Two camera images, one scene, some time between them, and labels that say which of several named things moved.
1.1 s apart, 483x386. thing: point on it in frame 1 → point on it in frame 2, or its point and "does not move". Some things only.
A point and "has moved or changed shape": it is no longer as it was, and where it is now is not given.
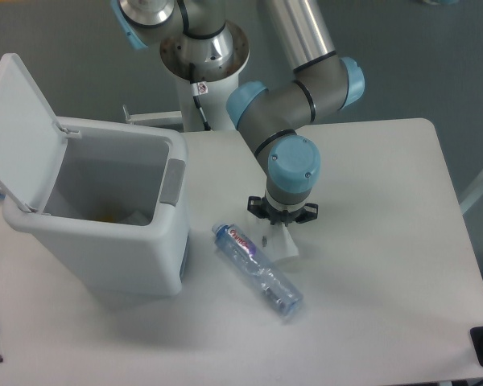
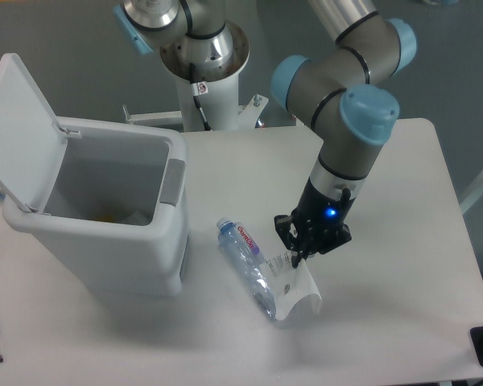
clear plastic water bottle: (282, 295) has moved or changed shape
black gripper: (274, 215) → (316, 213)
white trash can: (110, 199) does not move
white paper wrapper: (274, 242) → (287, 285)
